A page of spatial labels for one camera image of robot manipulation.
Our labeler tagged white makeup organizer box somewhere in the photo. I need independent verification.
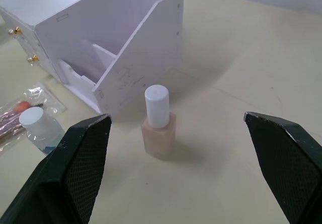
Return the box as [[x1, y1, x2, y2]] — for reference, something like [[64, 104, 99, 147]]
[[0, 0, 184, 115]]

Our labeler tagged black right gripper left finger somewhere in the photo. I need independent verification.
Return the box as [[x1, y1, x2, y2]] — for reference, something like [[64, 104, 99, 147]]
[[0, 113, 112, 224]]

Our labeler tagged clear bottle white cap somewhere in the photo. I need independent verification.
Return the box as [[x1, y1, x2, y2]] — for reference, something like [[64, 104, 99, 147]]
[[19, 107, 66, 156]]

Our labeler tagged brush set in clear bag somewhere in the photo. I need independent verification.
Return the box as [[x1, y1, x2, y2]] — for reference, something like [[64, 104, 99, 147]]
[[0, 82, 67, 152]]

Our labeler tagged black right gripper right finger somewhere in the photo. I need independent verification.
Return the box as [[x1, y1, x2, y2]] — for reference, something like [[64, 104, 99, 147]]
[[243, 111, 322, 224]]

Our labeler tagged beige foundation bottle white cap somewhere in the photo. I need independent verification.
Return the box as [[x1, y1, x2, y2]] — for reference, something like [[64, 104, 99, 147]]
[[141, 84, 177, 162]]

